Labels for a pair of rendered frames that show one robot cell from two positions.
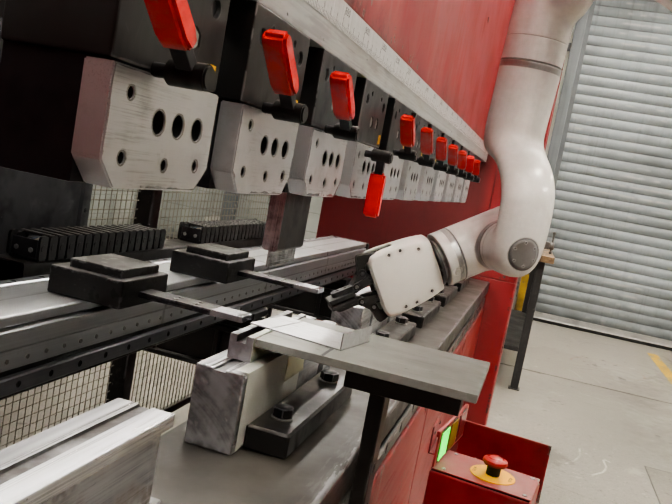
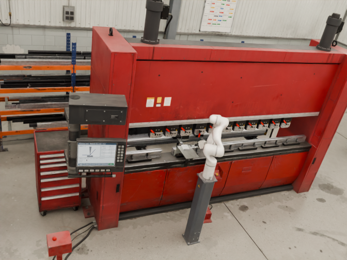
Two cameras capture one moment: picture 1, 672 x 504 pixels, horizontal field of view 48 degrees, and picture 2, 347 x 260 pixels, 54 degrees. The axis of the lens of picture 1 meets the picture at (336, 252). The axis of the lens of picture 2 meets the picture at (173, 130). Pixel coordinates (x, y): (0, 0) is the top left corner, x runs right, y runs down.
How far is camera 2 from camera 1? 3.74 m
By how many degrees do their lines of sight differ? 50
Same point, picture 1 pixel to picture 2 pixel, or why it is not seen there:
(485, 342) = (308, 159)
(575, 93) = not seen: outside the picture
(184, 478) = (166, 155)
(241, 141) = (166, 134)
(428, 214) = (303, 124)
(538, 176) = (210, 139)
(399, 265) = (200, 143)
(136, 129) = (153, 135)
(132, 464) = (157, 152)
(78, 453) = (152, 150)
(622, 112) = not seen: outside the picture
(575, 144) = not seen: outside the picture
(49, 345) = (167, 140)
